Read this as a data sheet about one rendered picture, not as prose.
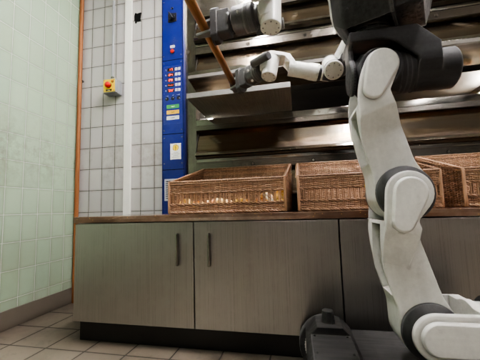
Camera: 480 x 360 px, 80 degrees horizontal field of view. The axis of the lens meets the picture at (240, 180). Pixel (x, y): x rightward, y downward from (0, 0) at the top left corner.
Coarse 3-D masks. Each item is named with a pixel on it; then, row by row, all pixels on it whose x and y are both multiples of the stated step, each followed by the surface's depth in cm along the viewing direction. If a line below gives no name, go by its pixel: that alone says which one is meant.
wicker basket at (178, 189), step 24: (216, 168) 179; (240, 168) 175; (264, 168) 171; (288, 168) 148; (168, 192) 134; (192, 192) 132; (216, 192) 129; (240, 192) 170; (264, 192) 124; (288, 192) 138
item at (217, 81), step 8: (456, 40) 146; (464, 40) 145; (472, 40) 144; (464, 48) 148; (472, 48) 148; (464, 56) 154; (472, 56) 154; (320, 64) 161; (464, 64) 160; (472, 64) 160; (216, 72) 172; (232, 72) 170; (280, 72) 168; (192, 80) 177; (200, 80) 177; (208, 80) 177; (216, 80) 177; (224, 80) 176; (280, 80) 176; (288, 80) 176; (296, 80) 176; (304, 80) 175; (336, 80) 175; (200, 88) 185; (208, 88) 185; (216, 88) 185; (224, 88) 184
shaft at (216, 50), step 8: (184, 0) 83; (192, 0) 83; (192, 8) 86; (200, 16) 90; (200, 24) 94; (208, 40) 102; (216, 48) 108; (216, 56) 114; (224, 64) 121; (224, 72) 127; (232, 80) 135
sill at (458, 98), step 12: (444, 96) 158; (456, 96) 156; (468, 96) 155; (324, 108) 171; (336, 108) 169; (348, 108) 168; (204, 120) 187; (216, 120) 185; (228, 120) 183; (240, 120) 182; (252, 120) 180
